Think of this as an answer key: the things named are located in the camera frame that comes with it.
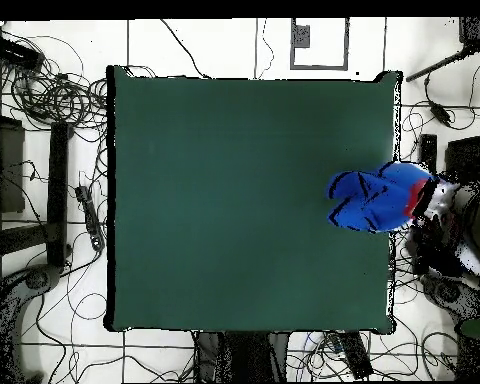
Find dark green table cloth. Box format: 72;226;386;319
103;64;404;335

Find black electronics box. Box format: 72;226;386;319
0;35;46;73

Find black power strip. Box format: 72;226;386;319
74;184;106;252
335;331;374;380

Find grey rectangular floor frame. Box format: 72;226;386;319
290;17;350;72

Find black slanted rod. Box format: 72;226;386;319
405;46;471;83

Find black upright bar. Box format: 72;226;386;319
418;133;438;174
46;121;70;268

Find tangled black cables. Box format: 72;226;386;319
0;23;110;141

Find black round stand base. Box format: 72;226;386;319
23;264;62;292
420;274;480;321

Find black corner equipment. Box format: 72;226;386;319
458;16;480;51

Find blue printed shirt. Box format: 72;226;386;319
325;160;437;234

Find dark flat panel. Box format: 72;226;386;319
0;113;26;215
443;134;480;181

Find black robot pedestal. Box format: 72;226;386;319
194;331;291;383

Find black power adapter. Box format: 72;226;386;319
428;101;454;126

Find small grey square plate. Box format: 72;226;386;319
292;24;312;49

